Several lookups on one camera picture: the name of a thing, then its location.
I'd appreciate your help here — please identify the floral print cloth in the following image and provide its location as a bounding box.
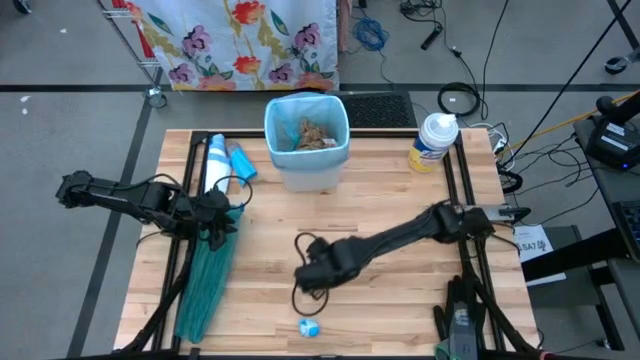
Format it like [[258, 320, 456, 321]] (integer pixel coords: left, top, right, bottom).
[[124, 0, 341, 93]]

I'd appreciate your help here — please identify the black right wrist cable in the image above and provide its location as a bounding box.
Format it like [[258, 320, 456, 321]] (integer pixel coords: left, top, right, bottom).
[[291, 231, 331, 318]]

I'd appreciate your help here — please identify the black power bar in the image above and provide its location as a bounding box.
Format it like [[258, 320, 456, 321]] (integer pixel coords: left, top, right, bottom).
[[419, 23, 445, 51]]

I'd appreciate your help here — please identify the white power strip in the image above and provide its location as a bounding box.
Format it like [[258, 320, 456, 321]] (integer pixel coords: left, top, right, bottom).
[[469, 122, 510, 156]]

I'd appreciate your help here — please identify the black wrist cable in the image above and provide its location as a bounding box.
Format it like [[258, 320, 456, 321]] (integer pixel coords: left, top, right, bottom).
[[212, 174, 254, 211], [291, 231, 331, 318]]

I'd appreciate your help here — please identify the pink cloth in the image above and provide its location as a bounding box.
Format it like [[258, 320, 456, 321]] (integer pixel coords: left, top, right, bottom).
[[337, 0, 352, 54]]

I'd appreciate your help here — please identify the metal wire rack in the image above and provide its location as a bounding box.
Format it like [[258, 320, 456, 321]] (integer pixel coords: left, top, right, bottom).
[[97, 0, 170, 110]]

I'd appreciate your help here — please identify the black cable bundle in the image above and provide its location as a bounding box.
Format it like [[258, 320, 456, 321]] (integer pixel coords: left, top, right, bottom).
[[398, 0, 444, 16]]

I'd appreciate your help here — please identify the red cloth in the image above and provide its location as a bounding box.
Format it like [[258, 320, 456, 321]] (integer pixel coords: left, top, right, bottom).
[[112, 0, 157, 60]]

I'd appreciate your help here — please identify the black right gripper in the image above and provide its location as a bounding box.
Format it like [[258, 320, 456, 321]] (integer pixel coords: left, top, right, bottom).
[[293, 237, 362, 294]]

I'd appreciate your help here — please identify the black coiled cable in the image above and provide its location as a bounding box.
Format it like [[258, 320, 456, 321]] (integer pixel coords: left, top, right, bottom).
[[437, 81, 482, 119]]

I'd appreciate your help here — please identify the yellow cable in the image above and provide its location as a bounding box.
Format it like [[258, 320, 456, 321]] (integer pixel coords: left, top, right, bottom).
[[499, 91, 640, 154]]

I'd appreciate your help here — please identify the white plastic trash bin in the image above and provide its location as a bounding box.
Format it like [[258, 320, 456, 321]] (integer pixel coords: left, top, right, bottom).
[[263, 92, 351, 194]]

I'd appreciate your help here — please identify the light blue bin liner bag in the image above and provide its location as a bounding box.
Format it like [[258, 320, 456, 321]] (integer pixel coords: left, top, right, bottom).
[[263, 92, 351, 172]]

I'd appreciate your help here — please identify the blue white bag ball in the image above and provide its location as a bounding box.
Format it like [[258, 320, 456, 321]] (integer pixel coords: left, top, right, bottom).
[[297, 317, 321, 339]]

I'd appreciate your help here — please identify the blue coiled cable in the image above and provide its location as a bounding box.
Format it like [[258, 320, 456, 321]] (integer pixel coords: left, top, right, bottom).
[[351, 17, 391, 52]]

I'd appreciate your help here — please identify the grey side desk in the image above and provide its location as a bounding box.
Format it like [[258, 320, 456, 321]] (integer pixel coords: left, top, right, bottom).
[[572, 117, 640, 281]]

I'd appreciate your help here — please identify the white paper sign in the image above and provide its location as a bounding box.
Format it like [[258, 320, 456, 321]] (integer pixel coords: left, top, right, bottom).
[[513, 223, 567, 287]]

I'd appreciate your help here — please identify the yellow Lysol wipes canister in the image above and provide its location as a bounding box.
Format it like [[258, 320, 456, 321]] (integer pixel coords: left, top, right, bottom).
[[407, 112, 460, 175]]

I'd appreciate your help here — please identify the black keyboard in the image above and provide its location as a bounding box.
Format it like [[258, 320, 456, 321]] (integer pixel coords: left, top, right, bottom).
[[612, 199, 640, 262]]

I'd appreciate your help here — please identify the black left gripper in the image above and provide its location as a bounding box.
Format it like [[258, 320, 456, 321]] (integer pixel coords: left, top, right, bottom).
[[192, 189, 240, 253]]

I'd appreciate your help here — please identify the small blue folded bag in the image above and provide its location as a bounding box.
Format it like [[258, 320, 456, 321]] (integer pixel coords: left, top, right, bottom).
[[226, 142, 259, 188]]

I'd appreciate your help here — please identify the black diagonal pole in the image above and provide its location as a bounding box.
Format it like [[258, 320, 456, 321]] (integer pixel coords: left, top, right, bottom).
[[499, 0, 634, 167]]

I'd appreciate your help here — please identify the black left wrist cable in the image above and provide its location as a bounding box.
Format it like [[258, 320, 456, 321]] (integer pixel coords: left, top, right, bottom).
[[212, 174, 254, 211]]

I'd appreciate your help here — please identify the black device with labels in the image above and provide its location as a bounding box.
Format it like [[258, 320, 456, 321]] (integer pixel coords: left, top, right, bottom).
[[584, 92, 640, 172]]

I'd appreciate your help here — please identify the long brown paper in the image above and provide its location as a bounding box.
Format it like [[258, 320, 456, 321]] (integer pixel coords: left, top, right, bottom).
[[294, 117, 335, 152]]

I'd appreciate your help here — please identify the teal folded trash bag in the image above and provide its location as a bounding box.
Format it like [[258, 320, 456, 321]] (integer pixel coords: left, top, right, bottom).
[[173, 204, 246, 345]]

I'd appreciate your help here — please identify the black floor mat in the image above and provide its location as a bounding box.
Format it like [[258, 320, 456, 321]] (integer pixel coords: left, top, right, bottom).
[[332, 91, 419, 129]]

